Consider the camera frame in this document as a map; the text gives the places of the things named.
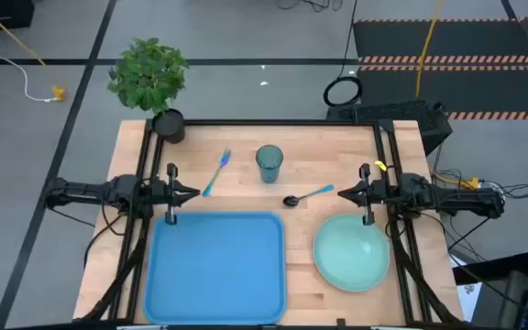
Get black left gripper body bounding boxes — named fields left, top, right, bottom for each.
left=151, top=162, right=180, bottom=226

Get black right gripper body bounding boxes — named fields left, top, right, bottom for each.
left=359, top=163, right=402, bottom=226

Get blue-handled metal fork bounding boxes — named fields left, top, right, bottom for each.
left=201, top=148, right=233, bottom=198

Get pale green round plate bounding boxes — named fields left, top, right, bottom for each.
left=312, top=214, right=391, bottom=293

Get blue-handled metal spoon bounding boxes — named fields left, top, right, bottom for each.
left=282, top=183, right=336, bottom=208

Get teal translucent plastic cup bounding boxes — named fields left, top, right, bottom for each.
left=255, top=144, right=285, bottom=185

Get blue plastic tray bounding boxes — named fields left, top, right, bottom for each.
left=142, top=210, right=289, bottom=326

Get black plant pot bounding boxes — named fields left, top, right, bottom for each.
left=151, top=108, right=186, bottom=145

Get black computer case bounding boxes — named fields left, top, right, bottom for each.
left=325, top=99, right=454, bottom=157

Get green leafy plant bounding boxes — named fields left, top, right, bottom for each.
left=106, top=37, right=190, bottom=116

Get white paper sheet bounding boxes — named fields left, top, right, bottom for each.
left=455, top=256, right=483, bottom=323

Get black hazard-striped floor mat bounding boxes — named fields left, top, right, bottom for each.
left=353, top=16, right=528, bottom=121

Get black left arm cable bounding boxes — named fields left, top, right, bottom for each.
left=82, top=201, right=128, bottom=271

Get coiled black cable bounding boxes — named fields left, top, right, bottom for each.
left=322, top=0, right=364, bottom=108

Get black cable bundle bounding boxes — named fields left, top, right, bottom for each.
left=431, top=167, right=528, bottom=201

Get long yellow cable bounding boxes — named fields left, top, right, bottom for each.
left=414, top=0, right=446, bottom=100

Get white floor cable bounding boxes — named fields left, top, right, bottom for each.
left=0, top=0, right=57, bottom=103

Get tangled black floor cable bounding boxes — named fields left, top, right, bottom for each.
left=275, top=0, right=344, bottom=13

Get thin yellow floor cable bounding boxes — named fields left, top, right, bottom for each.
left=0, top=0, right=48, bottom=68

